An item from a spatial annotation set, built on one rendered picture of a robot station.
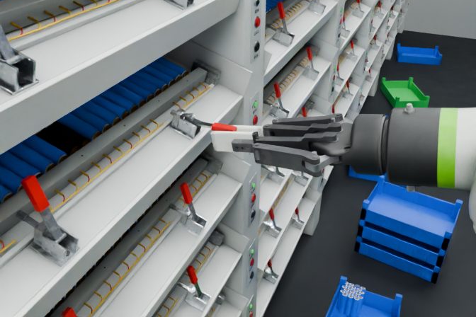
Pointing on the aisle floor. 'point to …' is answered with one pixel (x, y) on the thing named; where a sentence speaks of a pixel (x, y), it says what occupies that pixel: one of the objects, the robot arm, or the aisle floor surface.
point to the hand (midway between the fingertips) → (238, 138)
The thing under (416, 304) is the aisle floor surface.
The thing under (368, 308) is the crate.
